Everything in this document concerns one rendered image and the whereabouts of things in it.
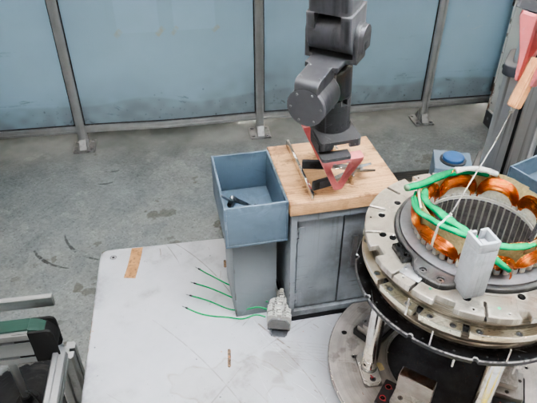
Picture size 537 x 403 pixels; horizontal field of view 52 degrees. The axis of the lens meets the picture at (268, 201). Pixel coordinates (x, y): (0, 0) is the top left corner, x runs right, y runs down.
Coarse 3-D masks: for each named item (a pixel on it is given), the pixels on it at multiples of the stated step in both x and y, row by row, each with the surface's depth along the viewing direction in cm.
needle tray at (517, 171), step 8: (528, 160) 100; (536, 160) 102; (512, 168) 98; (520, 168) 100; (528, 168) 102; (536, 168) 103; (512, 176) 98; (520, 176) 97; (528, 176) 96; (536, 176) 103; (528, 184) 96; (536, 184) 95; (536, 192) 95
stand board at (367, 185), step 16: (304, 144) 104; (368, 144) 104; (272, 160) 100; (288, 160) 100; (368, 160) 100; (288, 176) 96; (320, 176) 96; (368, 176) 96; (384, 176) 96; (288, 192) 92; (304, 192) 92; (320, 192) 92; (336, 192) 92; (352, 192) 92; (368, 192) 92; (288, 208) 90; (304, 208) 90; (320, 208) 90; (336, 208) 91; (352, 208) 92
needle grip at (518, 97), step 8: (528, 64) 63; (536, 64) 63; (528, 72) 63; (520, 80) 64; (528, 80) 63; (520, 88) 64; (528, 88) 64; (512, 96) 65; (520, 96) 64; (512, 104) 65; (520, 104) 64
